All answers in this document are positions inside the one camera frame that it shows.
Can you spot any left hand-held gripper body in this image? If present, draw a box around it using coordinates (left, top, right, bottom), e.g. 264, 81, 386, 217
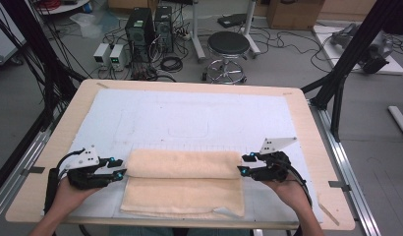
64, 145, 118, 191

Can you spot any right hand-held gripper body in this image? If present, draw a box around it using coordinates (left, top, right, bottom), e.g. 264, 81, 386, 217
252, 136, 299, 184

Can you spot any beige towel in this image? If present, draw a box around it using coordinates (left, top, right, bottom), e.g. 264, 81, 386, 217
120, 148, 246, 220

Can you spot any person's left hand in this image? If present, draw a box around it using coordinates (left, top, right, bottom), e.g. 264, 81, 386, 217
52, 177, 103, 214

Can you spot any person's right hand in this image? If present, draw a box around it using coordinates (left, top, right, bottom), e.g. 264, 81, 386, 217
260, 176, 310, 211

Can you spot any beige tape strip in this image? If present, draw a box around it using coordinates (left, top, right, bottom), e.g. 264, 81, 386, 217
317, 201, 341, 227

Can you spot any white foam mat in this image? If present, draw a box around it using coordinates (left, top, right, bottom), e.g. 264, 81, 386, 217
40, 88, 324, 225

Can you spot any white power supply unit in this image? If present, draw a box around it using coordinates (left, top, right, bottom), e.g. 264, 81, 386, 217
92, 42, 112, 67
109, 43, 131, 72

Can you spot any black round stool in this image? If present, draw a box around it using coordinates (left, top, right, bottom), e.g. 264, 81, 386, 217
201, 30, 252, 85

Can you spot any white desk leg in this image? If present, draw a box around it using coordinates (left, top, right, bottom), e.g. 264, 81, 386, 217
190, 0, 207, 63
243, 0, 261, 57

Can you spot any large black computer tower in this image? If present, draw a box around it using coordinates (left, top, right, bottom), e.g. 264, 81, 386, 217
125, 7, 156, 63

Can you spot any white floor board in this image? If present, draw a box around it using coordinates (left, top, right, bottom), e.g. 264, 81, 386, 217
312, 24, 403, 77

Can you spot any white tube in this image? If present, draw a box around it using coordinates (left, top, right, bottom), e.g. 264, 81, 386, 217
387, 105, 403, 144

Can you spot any black flat floor device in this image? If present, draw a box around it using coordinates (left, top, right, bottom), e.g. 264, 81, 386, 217
217, 13, 249, 30

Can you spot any clear plastic bag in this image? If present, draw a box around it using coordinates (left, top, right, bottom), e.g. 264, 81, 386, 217
70, 12, 119, 39

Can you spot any slim black computer tower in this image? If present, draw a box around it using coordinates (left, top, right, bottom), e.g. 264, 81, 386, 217
153, 5, 175, 53

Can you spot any cardboard box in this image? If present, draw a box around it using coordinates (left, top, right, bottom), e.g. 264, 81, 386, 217
266, 0, 325, 31

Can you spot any grey machine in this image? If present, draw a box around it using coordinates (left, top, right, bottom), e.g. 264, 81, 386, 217
330, 23, 394, 75

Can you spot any white round table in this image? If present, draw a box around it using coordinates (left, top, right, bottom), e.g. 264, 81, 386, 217
33, 0, 92, 16

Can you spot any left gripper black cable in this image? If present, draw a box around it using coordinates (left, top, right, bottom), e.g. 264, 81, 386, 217
42, 147, 86, 215

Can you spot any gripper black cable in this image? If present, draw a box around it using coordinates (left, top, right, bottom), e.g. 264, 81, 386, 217
285, 162, 315, 208
42, 147, 86, 215

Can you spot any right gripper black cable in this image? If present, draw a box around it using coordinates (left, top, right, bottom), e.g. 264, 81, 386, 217
285, 162, 315, 208

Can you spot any grey metal bracket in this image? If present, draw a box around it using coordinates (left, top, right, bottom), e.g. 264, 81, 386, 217
327, 180, 352, 193
21, 165, 46, 176

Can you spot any aluminium rail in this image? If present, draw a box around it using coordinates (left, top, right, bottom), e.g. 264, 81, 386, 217
308, 98, 382, 236
0, 129, 54, 224

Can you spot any coiled black cable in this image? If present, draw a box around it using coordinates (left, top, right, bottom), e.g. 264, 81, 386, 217
159, 56, 185, 74

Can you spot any right black metal frame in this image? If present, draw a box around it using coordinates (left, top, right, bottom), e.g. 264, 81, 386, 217
301, 0, 403, 143

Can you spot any black metal frame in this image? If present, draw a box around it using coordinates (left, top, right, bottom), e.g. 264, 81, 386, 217
0, 0, 86, 132
301, 0, 403, 143

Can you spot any left black metal frame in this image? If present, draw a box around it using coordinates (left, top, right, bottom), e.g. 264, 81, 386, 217
0, 0, 86, 132

